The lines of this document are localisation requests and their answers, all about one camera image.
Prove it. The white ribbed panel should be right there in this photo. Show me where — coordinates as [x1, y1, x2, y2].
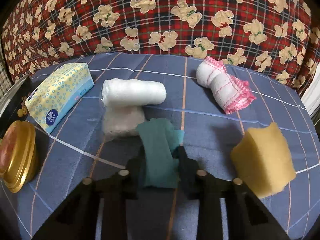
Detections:
[301, 62, 320, 120]

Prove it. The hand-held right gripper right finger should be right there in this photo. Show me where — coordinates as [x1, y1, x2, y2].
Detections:
[175, 145, 290, 240]

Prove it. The white cotton roll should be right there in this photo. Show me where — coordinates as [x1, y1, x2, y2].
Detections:
[100, 79, 167, 107]

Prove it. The white pink-edged cloth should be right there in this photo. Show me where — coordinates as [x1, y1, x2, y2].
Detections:
[196, 56, 257, 115]

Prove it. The pale fluffy towel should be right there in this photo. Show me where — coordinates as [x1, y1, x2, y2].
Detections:
[101, 104, 146, 138]

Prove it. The checkered curtain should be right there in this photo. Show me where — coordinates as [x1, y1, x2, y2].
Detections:
[0, 52, 12, 87]

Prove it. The gold round lid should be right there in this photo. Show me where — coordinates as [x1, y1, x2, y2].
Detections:
[0, 120, 38, 193]

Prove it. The bear print plaid blanket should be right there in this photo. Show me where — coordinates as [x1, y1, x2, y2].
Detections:
[0, 0, 320, 98]

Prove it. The yellow sponge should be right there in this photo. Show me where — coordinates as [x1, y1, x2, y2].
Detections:
[230, 122, 297, 199]

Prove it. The dotted tissue pack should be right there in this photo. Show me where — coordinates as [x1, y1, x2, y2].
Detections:
[24, 62, 95, 134]

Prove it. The teal cloth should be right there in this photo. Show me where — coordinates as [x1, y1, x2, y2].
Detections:
[136, 118, 184, 189]

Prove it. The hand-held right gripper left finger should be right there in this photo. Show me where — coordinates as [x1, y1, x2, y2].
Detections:
[31, 152, 145, 240]

